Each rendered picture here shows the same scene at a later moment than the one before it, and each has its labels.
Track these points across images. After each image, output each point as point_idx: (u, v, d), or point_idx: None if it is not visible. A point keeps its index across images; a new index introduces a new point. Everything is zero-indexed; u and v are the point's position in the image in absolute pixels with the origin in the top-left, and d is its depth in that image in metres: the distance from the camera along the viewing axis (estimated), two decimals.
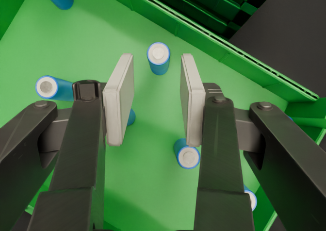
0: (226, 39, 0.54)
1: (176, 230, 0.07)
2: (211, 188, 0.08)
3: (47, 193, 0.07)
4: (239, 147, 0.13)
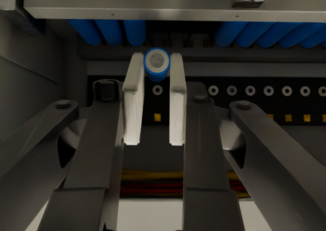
0: None
1: (176, 230, 0.07)
2: (197, 187, 0.08)
3: (60, 190, 0.07)
4: None
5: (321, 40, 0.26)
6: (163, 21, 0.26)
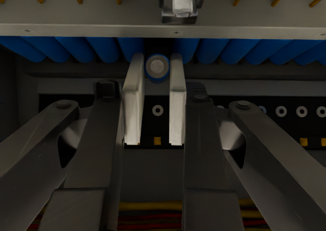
0: None
1: (176, 230, 0.07)
2: (197, 187, 0.08)
3: (60, 190, 0.07)
4: None
5: (290, 57, 0.22)
6: None
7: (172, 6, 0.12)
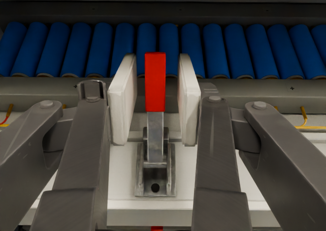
0: None
1: (176, 230, 0.07)
2: (207, 188, 0.08)
3: (50, 192, 0.07)
4: (235, 147, 0.13)
5: None
6: None
7: None
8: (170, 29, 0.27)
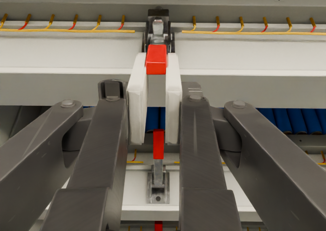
0: None
1: (176, 230, 0.07)
2: (194, 187, 0.08)
3: (63, 190, 0.07)
4: None
5: None
6: None
7: None
8: None
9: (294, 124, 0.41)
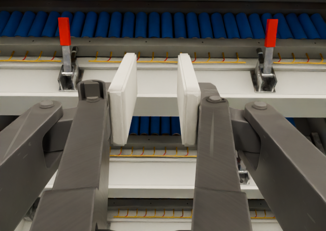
0: None
1: (176, 230, 0.07)
2: (207, 188, 0.08)
3: (50, 192, 0.07)
4: (235, 147, 0.13)
5: (193, 21, 0.47)
6: None
7: (267, 70, 0.40)
8: (91, 14, 0.47)
9: None
